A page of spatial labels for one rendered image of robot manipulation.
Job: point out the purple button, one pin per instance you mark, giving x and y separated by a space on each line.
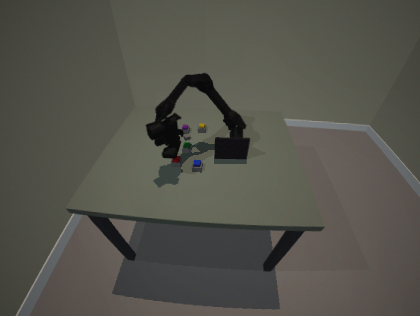
185 129

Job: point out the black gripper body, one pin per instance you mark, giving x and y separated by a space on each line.
173 140

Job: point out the red button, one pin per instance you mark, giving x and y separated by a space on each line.
176 162

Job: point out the yellow button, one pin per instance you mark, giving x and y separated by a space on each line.
201 127

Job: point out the green button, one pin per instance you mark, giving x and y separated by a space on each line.
187 147

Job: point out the blue button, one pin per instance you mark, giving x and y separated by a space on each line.
197 165

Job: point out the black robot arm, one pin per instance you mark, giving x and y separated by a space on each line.
204 83

